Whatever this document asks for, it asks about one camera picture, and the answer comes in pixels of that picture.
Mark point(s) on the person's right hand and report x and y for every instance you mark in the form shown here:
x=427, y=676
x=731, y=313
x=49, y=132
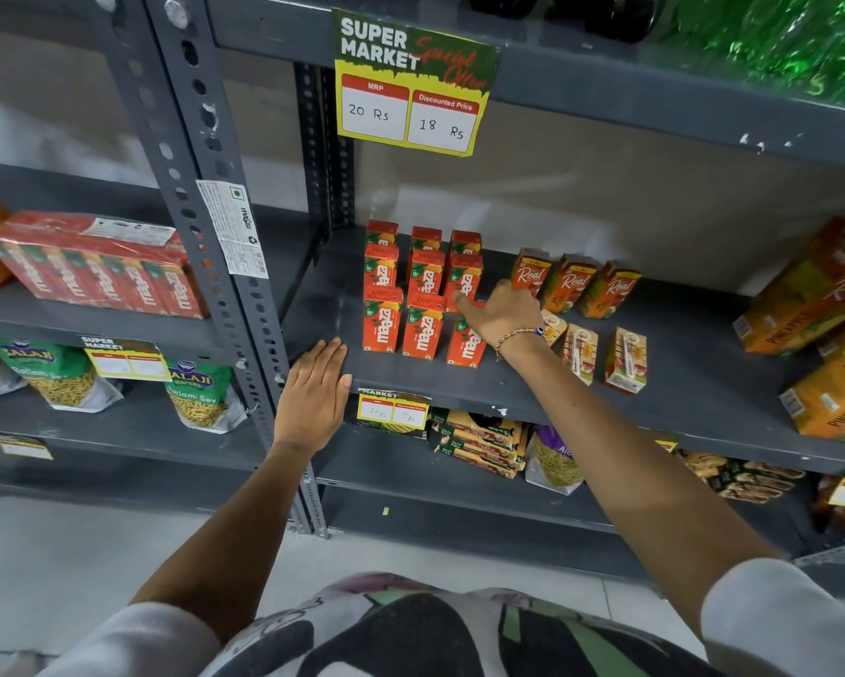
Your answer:
x=510, y=313

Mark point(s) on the person's left hand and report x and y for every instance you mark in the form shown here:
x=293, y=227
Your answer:
x=311, y=408

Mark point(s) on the person's right fingers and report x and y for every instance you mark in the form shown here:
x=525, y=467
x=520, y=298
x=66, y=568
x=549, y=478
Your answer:
x=470, y=308

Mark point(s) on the person's left thumb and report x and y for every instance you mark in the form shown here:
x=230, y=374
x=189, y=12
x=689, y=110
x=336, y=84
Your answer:
x=343, y=396

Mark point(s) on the person's left forearm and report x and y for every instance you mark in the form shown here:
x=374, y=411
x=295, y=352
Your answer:
x=239, y=535

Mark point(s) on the person's right forearm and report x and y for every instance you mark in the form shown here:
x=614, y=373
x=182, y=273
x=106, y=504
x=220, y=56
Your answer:
x=627, y=472

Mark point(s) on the group of red juice cartons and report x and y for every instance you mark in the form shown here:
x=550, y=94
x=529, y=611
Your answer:
x=422, y=303

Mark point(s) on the small orange juice carton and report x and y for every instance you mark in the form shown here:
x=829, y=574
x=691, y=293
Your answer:
x=553, y=327
x=530, y=271
x=569, y=283
x=609, y=290
x=625, y=360
x=580, y=353

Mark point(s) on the stack of green yellow packs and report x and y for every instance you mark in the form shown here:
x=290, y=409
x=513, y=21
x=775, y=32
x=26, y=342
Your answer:
x=479, y=444

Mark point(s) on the purple white snack packet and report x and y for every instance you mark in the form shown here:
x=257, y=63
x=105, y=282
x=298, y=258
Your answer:
x=553, y=461

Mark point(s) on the white label sticker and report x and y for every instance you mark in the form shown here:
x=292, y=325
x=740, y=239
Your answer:
x=233, y=229

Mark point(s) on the grey metal shelf rack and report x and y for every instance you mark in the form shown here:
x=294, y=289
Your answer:
x=112, y=426
x=676, y=394

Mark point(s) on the large green yellow price sign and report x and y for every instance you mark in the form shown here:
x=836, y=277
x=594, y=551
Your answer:
x=412, y=84

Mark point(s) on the patterned shirt with white sleeves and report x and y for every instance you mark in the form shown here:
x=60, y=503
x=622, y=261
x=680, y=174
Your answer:
x=429, y=634

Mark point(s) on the shrink-wrapped pack of red cartons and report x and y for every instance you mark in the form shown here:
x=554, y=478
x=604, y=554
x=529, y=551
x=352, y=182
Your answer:
x=91, y=264

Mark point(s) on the black round object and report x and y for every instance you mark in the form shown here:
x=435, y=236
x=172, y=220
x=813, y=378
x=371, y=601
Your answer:
x=613, y=13
x=503, y=3

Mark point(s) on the pile of dark brown packs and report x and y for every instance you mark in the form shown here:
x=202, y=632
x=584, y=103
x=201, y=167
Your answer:
x=747, y=479

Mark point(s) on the shiny green foil decoration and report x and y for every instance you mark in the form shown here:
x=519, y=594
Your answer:
x=782, y=42

